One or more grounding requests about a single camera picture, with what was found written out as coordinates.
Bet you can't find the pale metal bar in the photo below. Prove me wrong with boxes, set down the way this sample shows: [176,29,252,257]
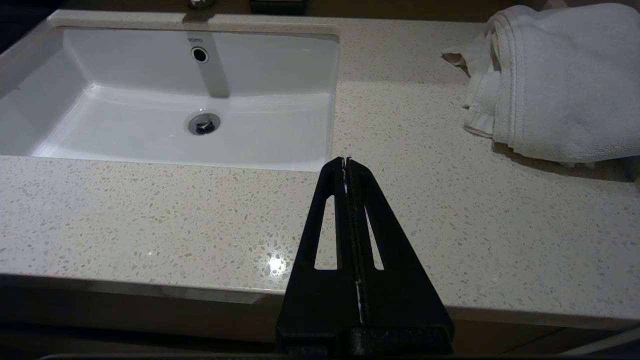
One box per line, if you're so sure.
[562,327,640,357]

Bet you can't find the white crumpled towel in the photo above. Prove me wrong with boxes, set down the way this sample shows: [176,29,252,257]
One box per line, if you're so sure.
[442,2,640,168]

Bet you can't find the black square soap dish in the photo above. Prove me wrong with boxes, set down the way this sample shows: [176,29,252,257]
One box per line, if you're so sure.
[249,0,308,16]

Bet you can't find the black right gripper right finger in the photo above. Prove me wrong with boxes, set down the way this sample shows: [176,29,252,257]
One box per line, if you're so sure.
[346,157,456,331]

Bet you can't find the chrome sink drain plug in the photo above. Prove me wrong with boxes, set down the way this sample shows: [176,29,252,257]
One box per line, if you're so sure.
[188,112,222,136]

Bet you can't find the white ceramic sink basin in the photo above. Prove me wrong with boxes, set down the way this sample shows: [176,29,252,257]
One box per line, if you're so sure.
[0,25,342,173]

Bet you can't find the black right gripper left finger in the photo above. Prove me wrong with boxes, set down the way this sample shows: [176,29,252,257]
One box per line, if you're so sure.
[276,157,362,331]

